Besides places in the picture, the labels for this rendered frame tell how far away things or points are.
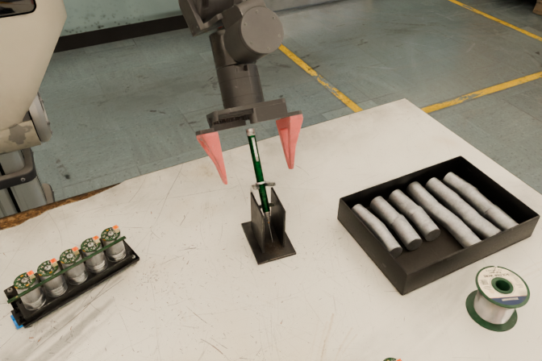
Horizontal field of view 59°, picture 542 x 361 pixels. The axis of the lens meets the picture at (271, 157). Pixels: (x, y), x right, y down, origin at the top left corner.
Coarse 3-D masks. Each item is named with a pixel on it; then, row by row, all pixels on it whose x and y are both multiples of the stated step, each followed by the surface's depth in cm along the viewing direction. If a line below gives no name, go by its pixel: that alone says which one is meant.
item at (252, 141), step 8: (248, 136) 67; (256, 144) 67; (256, 152) 66; (256, 160) 66; (256, 168) 67; (256, 176) 67; (256, 184) 67; (264, 184) 67; (264, 192) 67; (264, 200) 67; (264, 208) 67
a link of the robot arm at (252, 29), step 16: (192, 0) 62; (256, 0) 57; (192, 16) 62; (224, 16) 60; (240, 16) 57; (256, 16) 57; (272, 16) 58; (192, 32) 65; (240, 32) 56; (256, 32) 57; (272, 32) 58; (240, 48) 58; (256, 48) 57; (272, 48) 58
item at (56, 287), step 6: (42, 276) 58; (48, 276) 58; (60, 276) 60; (48, 282) 58; (54, 282) 59; (60, 282) 60; (48, 288) 59; (54, 288) 59; (60, 288) 60; (66, 288) 61; (48, 294) 60; (54, 294) 60; (60, 294) 60
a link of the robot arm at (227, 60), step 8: (216, 32) 63; (224, 32) 63; (216, 40) 64; (216, 48) 64; (224, 48) 63; (216, 56) 64; (224, 56) 63; (216, 64) 65; (224, 64) 64; (232, 64) 64; (240, 64) 64
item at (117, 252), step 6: (108, 234) 63; (120, 234) 64; (102, 240) 63; (114, 240) 62; (114, 246) 63; (120, 246) 64; (108, 252) 64; (114, 252) 64; (120, 252) 64; (108, 258) 65; (114, 258) 64; (120, 258) 65
